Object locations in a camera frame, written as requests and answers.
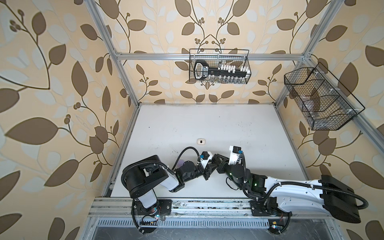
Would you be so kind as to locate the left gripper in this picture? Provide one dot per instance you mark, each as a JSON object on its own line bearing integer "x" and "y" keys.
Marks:
{"x": 208, "y": 171}

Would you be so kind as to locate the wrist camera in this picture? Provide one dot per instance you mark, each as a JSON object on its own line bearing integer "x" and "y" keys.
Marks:
{"x": 235, "y": 155}
{"x": 205, "y": 158}

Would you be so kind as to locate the black wire basket back wall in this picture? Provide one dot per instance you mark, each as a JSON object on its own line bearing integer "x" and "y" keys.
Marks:
{"x": 238, "y": 57}

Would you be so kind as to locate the cream earbud charging case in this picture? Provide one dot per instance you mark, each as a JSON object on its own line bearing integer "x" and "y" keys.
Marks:
{"x": 201, "y": 141}

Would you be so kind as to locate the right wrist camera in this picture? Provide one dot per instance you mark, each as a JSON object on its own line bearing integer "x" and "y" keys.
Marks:
{"x": 235, "y": 155}

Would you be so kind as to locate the black wire basket right wall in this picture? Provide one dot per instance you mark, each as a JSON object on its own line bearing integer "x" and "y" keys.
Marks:
{"x": 325, "y": 101}

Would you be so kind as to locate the black tool with white parts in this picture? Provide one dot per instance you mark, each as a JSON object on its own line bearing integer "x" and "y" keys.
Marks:
{"x": 204, "y": 71}

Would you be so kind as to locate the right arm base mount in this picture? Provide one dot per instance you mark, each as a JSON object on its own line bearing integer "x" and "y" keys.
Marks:
{"x": 281, "y": 219}

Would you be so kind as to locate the purple round charging case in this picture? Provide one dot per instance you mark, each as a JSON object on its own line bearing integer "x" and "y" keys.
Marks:
{"x": 180, "y": 163}

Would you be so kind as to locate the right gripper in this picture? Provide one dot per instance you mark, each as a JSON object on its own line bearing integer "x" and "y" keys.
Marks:
{"x": 221, "y": 167}

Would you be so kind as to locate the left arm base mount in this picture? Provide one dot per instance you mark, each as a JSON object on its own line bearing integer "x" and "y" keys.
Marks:
{"x": 146, "y": 220}

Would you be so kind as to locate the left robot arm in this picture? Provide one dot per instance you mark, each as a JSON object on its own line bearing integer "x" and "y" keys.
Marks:
{"x": 142, "y": 177}

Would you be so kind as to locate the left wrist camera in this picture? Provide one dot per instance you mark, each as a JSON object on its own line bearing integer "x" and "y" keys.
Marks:
{"x": 205, "y": 158}

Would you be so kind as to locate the black wire basket wall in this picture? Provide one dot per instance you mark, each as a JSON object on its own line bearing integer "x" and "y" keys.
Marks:
{"x": 325, "y": 101}
{"x": 238, "y": 57}

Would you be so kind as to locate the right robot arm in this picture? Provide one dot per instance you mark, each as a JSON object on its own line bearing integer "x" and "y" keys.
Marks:
{"x": 274, "y": 196}

